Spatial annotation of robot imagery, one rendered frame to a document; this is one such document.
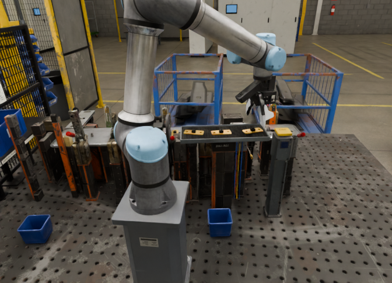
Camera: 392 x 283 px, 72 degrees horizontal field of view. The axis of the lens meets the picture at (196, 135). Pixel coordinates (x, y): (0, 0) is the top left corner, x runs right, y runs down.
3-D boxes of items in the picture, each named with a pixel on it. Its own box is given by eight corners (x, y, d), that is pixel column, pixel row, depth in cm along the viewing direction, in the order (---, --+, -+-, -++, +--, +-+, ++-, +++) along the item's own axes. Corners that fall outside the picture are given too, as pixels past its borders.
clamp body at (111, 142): (133, 192, 154) (125, 133, 138) (130, 206, 144) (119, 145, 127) (117, 193, 154) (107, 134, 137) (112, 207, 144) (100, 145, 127)
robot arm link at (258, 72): (259, 66, 101) (249, 62, 108) (258, 79, 103) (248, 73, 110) (277, 65, 103) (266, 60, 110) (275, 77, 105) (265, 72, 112)
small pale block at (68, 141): (85, 191, 156) (71, 134, 140) (83, 195, 153) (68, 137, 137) (79, 191, 156) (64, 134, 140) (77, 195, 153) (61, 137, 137)
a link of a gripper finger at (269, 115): (277, 125, 107) (272, 102, 109) (264, 127, 106) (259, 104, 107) (274, 126, 110) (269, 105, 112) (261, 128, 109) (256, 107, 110)
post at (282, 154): (277, 206, 141) (288, 130, 121) (282, 217, 134) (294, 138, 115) (262, 207, 141) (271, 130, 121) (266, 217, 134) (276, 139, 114)
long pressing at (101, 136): (291, 122, 166) (292, 120, 165) (306, 139, 146) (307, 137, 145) (65, 129, 163) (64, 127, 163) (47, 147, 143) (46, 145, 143)
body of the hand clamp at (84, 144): (100, 193, 154) (88, 138, 139) (96, 201, 148) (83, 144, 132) (90, 193, 154) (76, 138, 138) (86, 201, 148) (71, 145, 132)
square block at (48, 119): (73, 166, 181) (60, 115, 165) (69, 173, 174) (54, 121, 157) (61, 166, 181) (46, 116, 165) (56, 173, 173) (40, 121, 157)
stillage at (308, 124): (251, 112, 445) (255, 53, 402) (301, 113, 438) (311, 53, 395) (260, 149, 338) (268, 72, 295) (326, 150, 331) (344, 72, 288)
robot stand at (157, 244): (185, 309, 95) (179, 224, 77) (128, 303, 97) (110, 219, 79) (192, 259, 113) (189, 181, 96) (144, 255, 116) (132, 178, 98)
